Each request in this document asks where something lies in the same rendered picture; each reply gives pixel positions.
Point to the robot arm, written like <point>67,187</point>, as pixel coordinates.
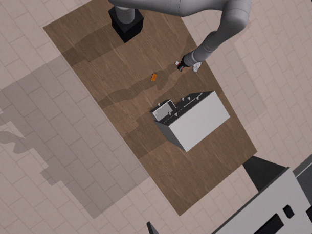
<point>234,18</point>

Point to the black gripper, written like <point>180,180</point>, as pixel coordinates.
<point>182,65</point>

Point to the grey chest of drawers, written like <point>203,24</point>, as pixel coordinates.
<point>196,123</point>

